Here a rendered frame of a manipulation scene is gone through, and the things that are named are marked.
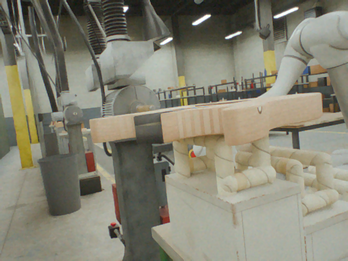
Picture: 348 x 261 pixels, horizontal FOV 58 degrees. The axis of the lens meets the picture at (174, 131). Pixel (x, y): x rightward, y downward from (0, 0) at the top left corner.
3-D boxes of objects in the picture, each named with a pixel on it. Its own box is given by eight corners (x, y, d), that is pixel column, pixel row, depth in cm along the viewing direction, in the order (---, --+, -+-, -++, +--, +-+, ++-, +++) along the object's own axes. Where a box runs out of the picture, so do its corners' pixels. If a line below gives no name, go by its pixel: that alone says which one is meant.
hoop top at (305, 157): (258, 158, 81) (257, 146, 80) (267, 156, 82) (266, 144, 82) (325, 170, 63) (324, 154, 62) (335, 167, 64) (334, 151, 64)
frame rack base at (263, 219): (171, 245, 75) (162, 175, 73) (222, 228, 82) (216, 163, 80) (243, 306, 51) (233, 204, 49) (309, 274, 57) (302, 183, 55)
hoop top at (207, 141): (170, 143, 70) (169, 128, 70) (182, 141, 71) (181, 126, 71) (220, 151, 52) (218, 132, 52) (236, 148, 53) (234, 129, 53)
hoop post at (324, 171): (314, 204, 66) (311, 160, 66) (324, 200, 68) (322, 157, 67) (328, 207, 64) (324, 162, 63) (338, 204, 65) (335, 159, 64)
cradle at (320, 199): (289, 213, 62) (288, 197, 62) (328, 199, 67) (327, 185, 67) (303, 218, 59) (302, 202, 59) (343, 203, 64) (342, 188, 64)
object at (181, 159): (174, 176, 71) (169, 136, 70) (186, 174, 72) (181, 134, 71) (180, 179, 68) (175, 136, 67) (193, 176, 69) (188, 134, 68)
